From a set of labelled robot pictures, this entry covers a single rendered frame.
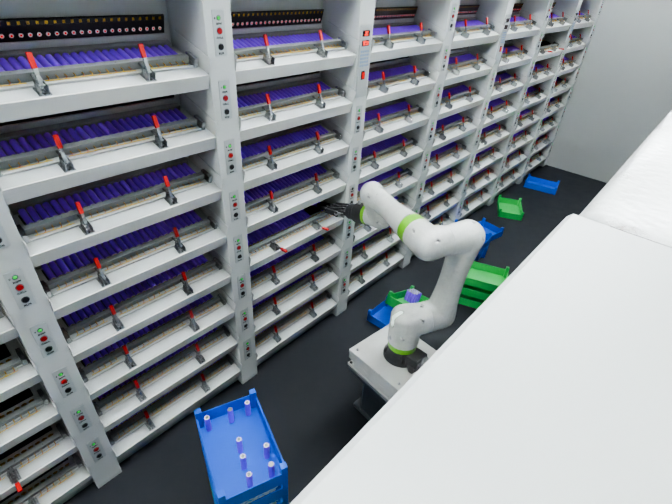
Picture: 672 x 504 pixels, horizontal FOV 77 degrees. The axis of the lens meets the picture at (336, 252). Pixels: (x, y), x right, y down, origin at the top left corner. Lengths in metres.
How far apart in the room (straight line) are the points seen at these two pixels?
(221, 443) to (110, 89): 1.08
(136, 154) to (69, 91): 0.23
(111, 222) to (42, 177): 0.23
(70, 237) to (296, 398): 1.27
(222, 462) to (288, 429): 0.66
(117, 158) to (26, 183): 0.23
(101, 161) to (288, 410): 1.37
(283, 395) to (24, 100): 1.58
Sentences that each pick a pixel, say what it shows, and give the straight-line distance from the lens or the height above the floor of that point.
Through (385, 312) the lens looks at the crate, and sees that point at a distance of 2.63.
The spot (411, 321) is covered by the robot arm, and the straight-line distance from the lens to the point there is 1.69.
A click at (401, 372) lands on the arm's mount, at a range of 1.82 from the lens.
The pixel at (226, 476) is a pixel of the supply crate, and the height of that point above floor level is 0.48.
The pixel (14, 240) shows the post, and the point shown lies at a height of 1.13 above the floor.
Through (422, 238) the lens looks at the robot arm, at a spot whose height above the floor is 1.01.
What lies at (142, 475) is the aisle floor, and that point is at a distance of 2.08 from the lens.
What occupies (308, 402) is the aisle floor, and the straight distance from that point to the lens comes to 2.16.
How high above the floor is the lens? 1.75
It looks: 34 degrees down
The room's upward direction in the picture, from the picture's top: 4 degrees clockwise
